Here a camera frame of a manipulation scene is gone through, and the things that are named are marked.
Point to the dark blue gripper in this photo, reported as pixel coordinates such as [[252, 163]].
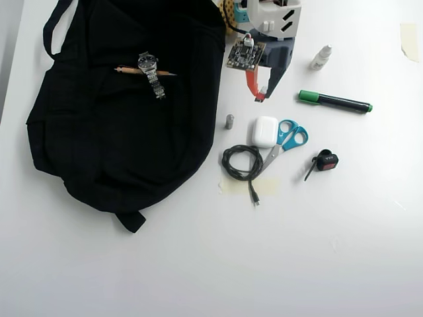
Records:
[[280, 54]]

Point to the usb stick with red tape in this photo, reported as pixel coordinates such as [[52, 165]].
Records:
[[261, 95]]

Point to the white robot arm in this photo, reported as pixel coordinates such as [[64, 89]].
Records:
[[274, 16]]

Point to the black fabric bag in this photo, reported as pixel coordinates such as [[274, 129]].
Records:
[[125, 132]]

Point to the white earbud charging case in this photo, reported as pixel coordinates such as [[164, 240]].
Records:
[[265, 132]]

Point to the small grey metal cylinder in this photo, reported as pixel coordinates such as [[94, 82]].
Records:
[[230, 121]]

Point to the small white dropper bottle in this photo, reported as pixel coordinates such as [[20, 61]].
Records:
[[321, 58]]

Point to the green and black marker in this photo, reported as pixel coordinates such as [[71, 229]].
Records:
[[335, 101]]

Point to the yellow perforated plastic part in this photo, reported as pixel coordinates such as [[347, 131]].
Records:
[[226, 11]]

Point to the black red clip device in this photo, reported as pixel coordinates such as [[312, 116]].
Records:
[[325, 162]]

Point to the wide beige masking tape strip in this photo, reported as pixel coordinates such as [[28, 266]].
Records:
[[267, 186]]

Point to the silver metal wristwatch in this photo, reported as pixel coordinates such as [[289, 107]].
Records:
[[150, 71]]

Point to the beige masking tape piece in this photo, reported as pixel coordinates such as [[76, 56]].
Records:
[[409, 41]]

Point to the bare camera circuit board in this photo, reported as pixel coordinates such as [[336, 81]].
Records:
[[244, 54]]

